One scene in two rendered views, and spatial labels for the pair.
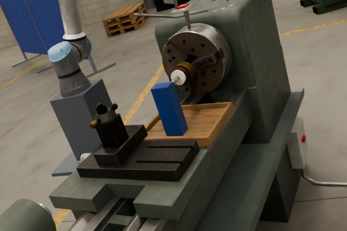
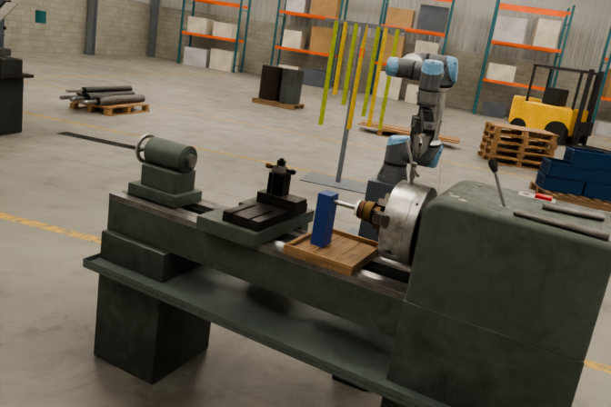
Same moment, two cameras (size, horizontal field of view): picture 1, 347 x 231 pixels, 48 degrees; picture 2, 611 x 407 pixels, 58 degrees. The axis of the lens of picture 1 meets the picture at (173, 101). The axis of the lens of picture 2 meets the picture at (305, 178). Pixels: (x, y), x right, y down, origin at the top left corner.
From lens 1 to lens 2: 2.42 m
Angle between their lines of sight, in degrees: 78
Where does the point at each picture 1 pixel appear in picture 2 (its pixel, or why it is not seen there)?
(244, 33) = (423, 230)
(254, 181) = (310, 348)
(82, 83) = (385, 176)
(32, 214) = (177, 150)
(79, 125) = not seen: hidden behind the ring
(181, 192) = (209, 220)
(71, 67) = (388, 157)
